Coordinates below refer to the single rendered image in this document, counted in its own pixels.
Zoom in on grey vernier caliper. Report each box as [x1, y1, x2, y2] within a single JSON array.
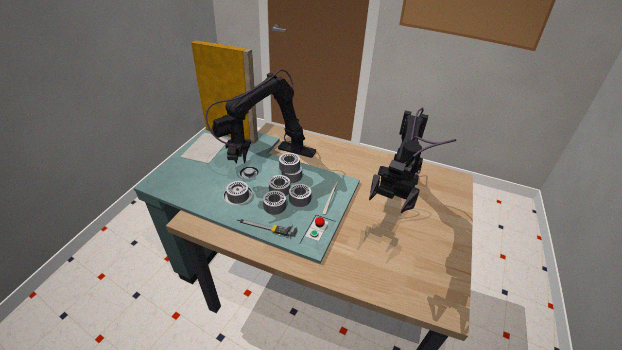
[[237, 219, 297, 238]]

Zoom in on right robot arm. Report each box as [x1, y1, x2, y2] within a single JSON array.
[[212, 73, 316, 158]]

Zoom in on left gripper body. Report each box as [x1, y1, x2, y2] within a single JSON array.
[[377, 159, 420, 200]]

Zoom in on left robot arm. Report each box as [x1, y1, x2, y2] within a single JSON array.
[[378, 110, 428, 185]]

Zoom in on yellow flat bar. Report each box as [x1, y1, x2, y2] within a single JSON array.
[[191, 40, 258, 143]]

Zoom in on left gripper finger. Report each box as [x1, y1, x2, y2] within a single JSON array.
[[400, 188, 419, 213], [369, 175, 380, 200]]

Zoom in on white flat sheet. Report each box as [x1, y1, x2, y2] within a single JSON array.
[[181, 133, 231, 163]]

